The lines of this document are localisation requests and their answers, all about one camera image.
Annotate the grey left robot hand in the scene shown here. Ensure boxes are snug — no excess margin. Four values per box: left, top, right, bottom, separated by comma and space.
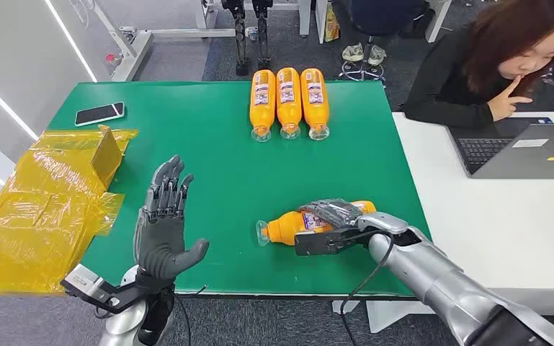
299, 198, 408, 236

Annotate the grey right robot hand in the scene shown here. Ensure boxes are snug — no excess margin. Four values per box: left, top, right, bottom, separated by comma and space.
133, 155, 210, 282

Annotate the orange bottle with clear cap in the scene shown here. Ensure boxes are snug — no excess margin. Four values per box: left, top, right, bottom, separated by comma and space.
256, 200, 377, 247
300, 67, 331, 141
275, 67, 303, 141
249, 69, 277, 143

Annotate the green table mat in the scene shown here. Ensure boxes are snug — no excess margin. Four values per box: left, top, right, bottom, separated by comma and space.
47, 80, 433, 298

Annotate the yellow wrapped cardboard box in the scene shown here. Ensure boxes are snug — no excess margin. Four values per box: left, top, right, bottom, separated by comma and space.
0, 125, 139, 296

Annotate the black smartphone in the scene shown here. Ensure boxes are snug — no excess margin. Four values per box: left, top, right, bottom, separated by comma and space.
74, 101, 126, 128

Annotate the office chair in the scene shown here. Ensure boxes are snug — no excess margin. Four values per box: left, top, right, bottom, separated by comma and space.
337, 0, 426, 83

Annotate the person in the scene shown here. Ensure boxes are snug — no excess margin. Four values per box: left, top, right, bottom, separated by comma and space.
403, 0, 554, 130

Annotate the pale shoe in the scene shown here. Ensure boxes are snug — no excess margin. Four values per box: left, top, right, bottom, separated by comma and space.
367, 45, 388, 67
341, 43, 365, 63

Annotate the grey laptop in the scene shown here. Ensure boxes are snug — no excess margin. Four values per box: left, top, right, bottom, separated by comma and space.
448, 117, 554, 180

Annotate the person's hand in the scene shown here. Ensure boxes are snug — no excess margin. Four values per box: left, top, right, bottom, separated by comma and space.
487, 75, 535, 123

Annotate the yellow snack bag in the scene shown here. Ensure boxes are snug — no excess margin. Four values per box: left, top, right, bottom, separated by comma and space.
323, 2, 341, 43

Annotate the standing humanoid robot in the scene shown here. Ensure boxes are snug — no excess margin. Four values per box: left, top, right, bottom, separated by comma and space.
221, 0, 274, 77

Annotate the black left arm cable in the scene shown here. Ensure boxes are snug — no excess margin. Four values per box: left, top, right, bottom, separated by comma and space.
339, 231, 396, 346

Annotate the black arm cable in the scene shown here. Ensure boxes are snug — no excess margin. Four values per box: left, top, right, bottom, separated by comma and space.
174, 285, 208, 346
339, 231, 396, 346

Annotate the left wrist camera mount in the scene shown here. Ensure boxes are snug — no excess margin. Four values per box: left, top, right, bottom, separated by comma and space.
295, 228, 354, 257

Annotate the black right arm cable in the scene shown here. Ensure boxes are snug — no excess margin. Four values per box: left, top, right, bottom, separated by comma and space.
174, 285, 208, 346

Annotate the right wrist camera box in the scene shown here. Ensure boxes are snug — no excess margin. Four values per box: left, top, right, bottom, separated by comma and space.
60, 264, 139, 315

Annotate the white metal stand frame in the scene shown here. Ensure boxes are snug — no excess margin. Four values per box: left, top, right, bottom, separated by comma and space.
68, 0, 259, 83

